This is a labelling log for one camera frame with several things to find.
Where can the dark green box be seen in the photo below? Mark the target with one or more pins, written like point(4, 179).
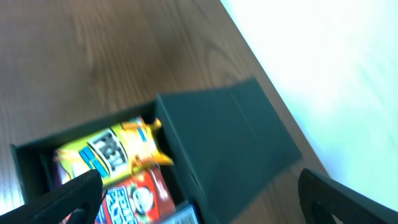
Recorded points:
point(227, 144)

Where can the green Pretz box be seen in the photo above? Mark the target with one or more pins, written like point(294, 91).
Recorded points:
point(104, 150)

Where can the red Hello Panda box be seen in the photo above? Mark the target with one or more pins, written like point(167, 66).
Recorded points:
point(139, 198)

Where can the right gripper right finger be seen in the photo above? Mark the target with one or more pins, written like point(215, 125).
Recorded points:
point(323, 200)

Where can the small blue candy box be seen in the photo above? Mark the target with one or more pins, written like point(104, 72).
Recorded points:
point(184, 215)

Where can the small yellow snack packet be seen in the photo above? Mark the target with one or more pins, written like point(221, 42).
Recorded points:
point(141, 144)

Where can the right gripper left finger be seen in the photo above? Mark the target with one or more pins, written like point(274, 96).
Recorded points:
point(78, 200)

